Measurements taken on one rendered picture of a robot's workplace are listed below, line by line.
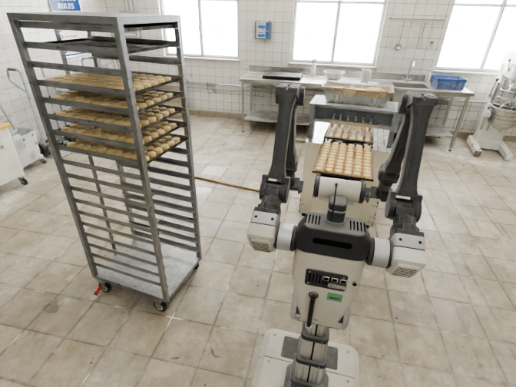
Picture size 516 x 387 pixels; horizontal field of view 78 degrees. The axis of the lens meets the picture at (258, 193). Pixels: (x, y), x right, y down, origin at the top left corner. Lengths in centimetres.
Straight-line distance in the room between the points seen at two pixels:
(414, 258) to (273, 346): 111
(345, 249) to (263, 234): 26
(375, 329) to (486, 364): 65
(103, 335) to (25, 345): 46
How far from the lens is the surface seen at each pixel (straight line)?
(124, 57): 162
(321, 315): 125
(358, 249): 103
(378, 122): 290
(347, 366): 195
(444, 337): 263
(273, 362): 190
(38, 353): 258
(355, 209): 234
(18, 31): 207
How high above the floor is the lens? 187
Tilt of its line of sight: 30 degrees down
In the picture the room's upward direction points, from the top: 1 degrees clockwise
